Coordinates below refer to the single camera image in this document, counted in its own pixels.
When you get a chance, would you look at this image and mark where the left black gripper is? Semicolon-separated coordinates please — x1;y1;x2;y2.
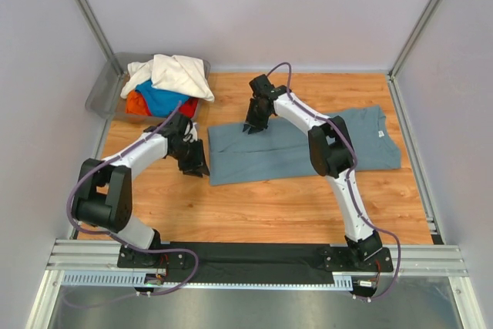
169;138;210;179

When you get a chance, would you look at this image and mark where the grey-blue t shirt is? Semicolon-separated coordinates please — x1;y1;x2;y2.
208;106;401;186

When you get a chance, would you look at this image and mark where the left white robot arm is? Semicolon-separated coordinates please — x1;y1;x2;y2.
67;112;210;268

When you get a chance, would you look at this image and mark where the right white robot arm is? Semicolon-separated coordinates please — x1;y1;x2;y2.
243;74;383;270

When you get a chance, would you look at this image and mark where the red t shirt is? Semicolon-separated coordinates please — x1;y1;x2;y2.
178;97;200;119

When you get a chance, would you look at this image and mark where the blue t shirt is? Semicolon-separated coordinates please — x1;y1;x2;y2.
135;80;189;117

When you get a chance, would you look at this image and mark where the orange t shirt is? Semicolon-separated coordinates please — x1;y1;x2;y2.
126;90;151;116

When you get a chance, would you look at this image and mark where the white t shirt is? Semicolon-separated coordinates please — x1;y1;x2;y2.
120;54;215;102

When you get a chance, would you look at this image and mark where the grey plastic bin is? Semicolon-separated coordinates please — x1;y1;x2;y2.
86;52;210;123

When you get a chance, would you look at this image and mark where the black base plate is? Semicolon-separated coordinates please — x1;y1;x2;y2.
117;241;394;284

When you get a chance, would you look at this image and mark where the aluminium rail frame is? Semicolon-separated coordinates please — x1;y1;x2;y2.
47;240;468;277

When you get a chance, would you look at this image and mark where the grey slotted cable duct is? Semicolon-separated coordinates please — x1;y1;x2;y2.
60;270;353;291

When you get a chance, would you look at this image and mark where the right aluminium corner post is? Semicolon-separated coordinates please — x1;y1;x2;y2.
388;0;443;80

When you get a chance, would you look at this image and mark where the aluminium corner post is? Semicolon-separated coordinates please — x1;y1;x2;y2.
74;0;123;76
388;0;443;80

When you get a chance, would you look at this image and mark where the left aluminium corner post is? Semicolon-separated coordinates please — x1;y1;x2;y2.
74;0;123;76

